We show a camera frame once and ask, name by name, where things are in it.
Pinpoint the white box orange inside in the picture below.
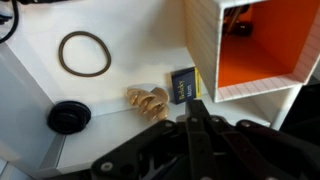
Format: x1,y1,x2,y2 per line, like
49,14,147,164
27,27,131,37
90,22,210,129
184,0,320,102

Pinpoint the small navy blue booklet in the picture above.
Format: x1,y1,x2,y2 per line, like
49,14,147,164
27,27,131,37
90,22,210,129
171,67,201,104

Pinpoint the open white vanity drawer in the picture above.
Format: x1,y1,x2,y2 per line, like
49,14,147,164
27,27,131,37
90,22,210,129
0,0,304,179

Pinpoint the brown hair tie ring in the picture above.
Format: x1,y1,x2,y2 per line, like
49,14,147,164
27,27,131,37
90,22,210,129
58,30,112,78

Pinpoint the black round cap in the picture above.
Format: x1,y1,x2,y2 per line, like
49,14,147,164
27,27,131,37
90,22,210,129
47,101,91,135

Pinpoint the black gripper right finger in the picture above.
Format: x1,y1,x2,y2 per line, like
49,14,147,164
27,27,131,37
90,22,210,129
186,100,320,180

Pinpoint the pile of black cables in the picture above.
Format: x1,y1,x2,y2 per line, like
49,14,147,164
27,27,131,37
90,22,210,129
0,0,68,45

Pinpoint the gold spiral hair clip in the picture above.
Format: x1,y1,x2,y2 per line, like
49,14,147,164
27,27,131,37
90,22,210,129
127,87,169,121

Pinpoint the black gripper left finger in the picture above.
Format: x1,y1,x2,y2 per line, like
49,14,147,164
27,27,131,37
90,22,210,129
91,120,187,180

